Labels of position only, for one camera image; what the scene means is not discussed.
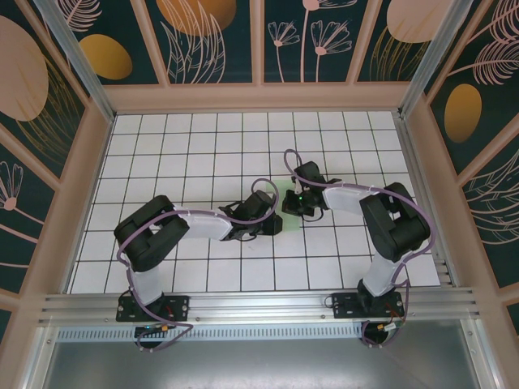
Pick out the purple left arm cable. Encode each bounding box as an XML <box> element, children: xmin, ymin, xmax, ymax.
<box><xmin>116</xmin><ymin>177</ymin><xmax>281</xmax><ymax>353</ymax></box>

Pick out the aluminium frame post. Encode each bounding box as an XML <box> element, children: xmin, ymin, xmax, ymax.
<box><xmin>399</xmin><ymin>0</ymin><xmax>474</xmax><ymax>118</ymax></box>
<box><xmin>32</xmin><ymin>0</ymin><xmax>117</xmax><ymax>122</ymax></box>

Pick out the light green cloth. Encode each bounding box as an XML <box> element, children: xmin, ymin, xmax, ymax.
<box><xmin>272</xmin><ymin>177</ymin><xmax>302</xmax><ymax>234</ymax></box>

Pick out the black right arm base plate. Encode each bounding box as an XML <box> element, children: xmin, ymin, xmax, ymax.
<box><xmin>331</xmin><ymin>291</ymin><xmax>405</xmax><ymax>321</ymax></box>

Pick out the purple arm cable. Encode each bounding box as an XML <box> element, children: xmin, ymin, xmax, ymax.
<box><xmin>116</xmin><ymin>177</ymin><xmax>281</xmax><ymax>353</ymax></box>
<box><xmin>283</xmin><ymin>148</ymin><xmax>437</xmax><ymax>349</ymax></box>

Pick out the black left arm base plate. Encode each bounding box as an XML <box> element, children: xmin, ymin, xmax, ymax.
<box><xmin>116</xmin><ymin>294</ymin><xmax>191</xmax><ymax>323</ymax></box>

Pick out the long aluminium mounting rail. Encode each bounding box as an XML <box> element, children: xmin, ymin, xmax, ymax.
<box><xmin>38</xmin><ymin>286</ymin><xmax>486</xmax><ymax>325</ymax></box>

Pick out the grey slotted cable duct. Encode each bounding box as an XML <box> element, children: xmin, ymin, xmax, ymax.
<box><xmin>56</xmin><ymin>327</ymin><xmax>366</xmax><ymax>342</ymax></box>

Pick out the grey metal panel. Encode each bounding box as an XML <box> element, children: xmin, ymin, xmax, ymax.
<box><xmin>34</xmin><ymin>319</ymin><xmax>494</xmax><ymax>389</ymax></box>

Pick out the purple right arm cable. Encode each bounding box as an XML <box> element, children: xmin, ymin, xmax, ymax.
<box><xmin>283</xmin><ymin>148</ymin><xmax>437</xmax><ymax>349</ymax></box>

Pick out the aluminium side rail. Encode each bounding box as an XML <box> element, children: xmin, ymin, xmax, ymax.
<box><xmin>395</xmin><ymin>111</ymin><xmax>461</xmax><ymax>289</ymax></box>

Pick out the yellow connector power lead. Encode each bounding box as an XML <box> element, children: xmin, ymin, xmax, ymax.
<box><xmin>135</xmin><ymin>322</ymin><xmax>179</xmax><ymax>336</ymax></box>
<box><xmin>376</xmin><ymin>303</ymin><xmax>406</xmax><ymax>331</ymax></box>

